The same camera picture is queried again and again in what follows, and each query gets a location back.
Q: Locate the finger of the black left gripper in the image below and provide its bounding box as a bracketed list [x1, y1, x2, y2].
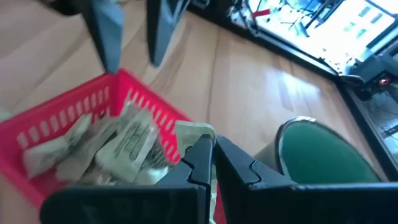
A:
[82, 0, 124, 75]
[147, 0, 190, 67]

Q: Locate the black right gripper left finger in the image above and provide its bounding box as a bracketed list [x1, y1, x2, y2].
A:
[40, 135, 215, 224]

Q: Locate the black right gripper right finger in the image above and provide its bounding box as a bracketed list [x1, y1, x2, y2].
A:
[216, 135, 398, 224]

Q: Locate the red plastic slotted basket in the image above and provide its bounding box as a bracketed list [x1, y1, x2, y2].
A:
[0, 68, 226, 224]

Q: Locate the green enamel mug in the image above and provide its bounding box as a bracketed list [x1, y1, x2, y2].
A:
[254, 116, 382, 184]

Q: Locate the black device with red light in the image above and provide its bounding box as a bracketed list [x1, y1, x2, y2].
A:
[338, 52, 398, 94]

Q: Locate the black aluminium table frame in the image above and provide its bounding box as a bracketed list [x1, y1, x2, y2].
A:
[189, 0, 398, 181]

